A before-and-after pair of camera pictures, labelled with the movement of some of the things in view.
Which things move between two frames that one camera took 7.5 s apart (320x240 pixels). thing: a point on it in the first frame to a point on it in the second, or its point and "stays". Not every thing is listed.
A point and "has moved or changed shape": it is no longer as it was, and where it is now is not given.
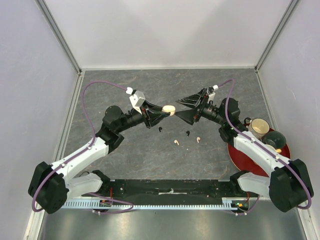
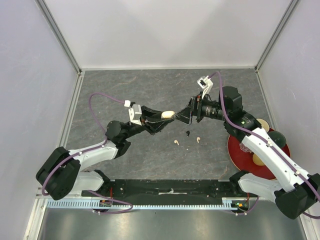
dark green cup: (275, 138) stays
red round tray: (249, 165) stays
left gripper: (154, 117) to (147, 120)
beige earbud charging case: (169, 108) has moved or changed shape
